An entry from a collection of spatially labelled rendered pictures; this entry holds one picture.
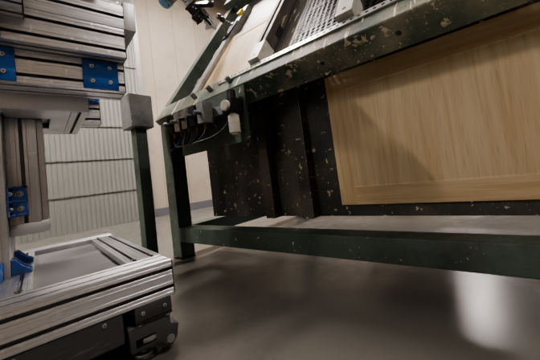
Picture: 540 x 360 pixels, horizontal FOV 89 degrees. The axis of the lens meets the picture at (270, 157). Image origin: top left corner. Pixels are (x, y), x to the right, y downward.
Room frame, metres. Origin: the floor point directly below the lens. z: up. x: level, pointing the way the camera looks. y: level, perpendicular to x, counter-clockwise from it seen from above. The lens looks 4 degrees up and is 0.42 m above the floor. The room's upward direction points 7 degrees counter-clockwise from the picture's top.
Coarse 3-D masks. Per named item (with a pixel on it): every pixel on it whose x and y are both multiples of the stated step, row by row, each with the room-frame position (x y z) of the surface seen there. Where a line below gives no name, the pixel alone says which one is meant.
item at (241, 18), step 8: (248, 8) 1.92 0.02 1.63; (240, 16) 1.84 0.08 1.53; (240, 24) 1.83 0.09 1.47; (232, 32) 1.76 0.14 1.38; (224, 40) 1.74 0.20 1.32; (224, 48) 1.69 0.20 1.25; (216, 56) 1.64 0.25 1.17; (208, 72) 1.57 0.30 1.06; (200, 80) 1.55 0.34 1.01; (200, 88) 1.52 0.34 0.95
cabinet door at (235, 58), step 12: (264, 24) 1.51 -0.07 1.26; (240, 36) 1.66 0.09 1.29; (252, 36) 1.51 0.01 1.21; (228, 48) 1.66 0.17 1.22; (240, 48) 1.52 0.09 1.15; (252, 48) 1.40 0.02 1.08; (228, 60) 1.53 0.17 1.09; (240, 60) 1.41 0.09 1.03; (216, 72) 1.54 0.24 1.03; (228, 72) 1.42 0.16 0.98; (204, 84) 1.54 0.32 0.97
